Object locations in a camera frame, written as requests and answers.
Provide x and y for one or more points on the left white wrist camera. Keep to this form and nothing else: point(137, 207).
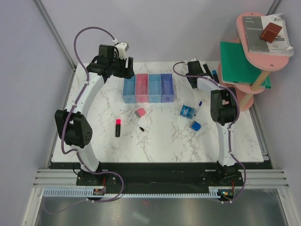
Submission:
point(121, 49)

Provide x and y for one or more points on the pink eraser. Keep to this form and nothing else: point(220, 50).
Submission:
point(140, 112)

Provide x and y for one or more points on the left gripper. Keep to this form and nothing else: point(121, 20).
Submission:
point(126, 73)

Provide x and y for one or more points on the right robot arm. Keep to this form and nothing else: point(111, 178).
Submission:
point(224, 112)

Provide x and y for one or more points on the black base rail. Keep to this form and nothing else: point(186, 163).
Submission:
point(159, 177)

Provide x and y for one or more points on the black-capped white pen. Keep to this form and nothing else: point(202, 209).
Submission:
point(136, 124)

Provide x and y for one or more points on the green folder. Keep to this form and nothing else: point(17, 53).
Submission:
point(235, 68)

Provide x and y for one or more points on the pink two-tier stand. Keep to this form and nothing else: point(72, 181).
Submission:
point(267, 64)

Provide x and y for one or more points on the pink bin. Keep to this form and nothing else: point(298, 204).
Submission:
point(141, 88)

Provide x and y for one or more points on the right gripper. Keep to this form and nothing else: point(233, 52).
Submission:
point(208, 70)

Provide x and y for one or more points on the dark red card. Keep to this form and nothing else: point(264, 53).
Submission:
point(270, 32)

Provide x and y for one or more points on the grey setup guide booklet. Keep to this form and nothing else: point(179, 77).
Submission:
point(253, 29)

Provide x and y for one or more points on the light blue bin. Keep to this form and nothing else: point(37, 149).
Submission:
point(129, 90)
point(154, 88)

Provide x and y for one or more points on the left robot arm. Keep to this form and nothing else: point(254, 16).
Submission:
point(72, 126)

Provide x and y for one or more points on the purple bin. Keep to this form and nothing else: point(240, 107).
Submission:
point(167, 88)

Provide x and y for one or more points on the white spiral notebook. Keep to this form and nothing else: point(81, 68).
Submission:
point(281, 45)

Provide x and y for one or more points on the white slotted cable duct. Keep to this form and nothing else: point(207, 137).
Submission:
point(102, 192)

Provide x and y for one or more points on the blue eraser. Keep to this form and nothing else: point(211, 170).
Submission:
point(195, 126)

